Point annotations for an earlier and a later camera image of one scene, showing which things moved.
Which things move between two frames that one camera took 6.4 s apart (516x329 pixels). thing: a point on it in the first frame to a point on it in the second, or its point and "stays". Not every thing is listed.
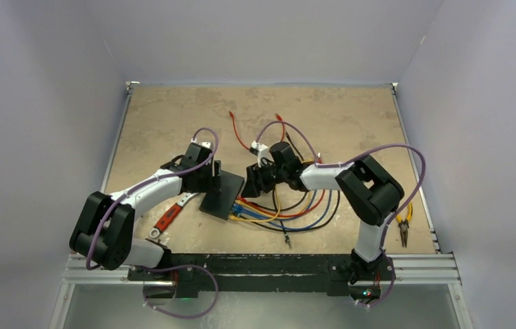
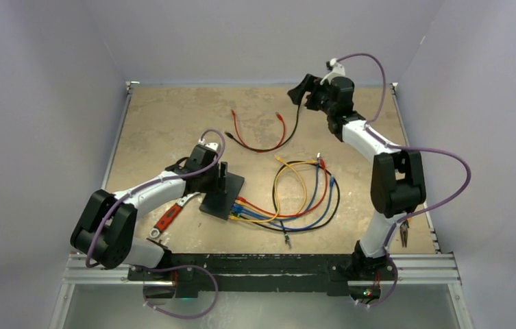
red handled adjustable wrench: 168,217 stays
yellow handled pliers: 403,225 stays
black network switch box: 220,203 stays
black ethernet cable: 294,206 to 231,137
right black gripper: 256,181 to 298,93
